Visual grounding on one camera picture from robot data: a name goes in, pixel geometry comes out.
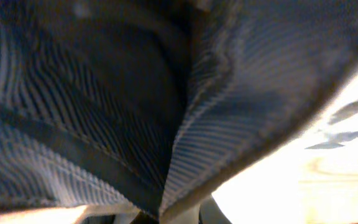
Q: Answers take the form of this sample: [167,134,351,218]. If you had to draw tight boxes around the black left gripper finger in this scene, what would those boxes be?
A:
[199,196,231,224]

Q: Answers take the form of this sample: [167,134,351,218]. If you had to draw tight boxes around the khaki green shorts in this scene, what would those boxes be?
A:
[0,1,358,223]

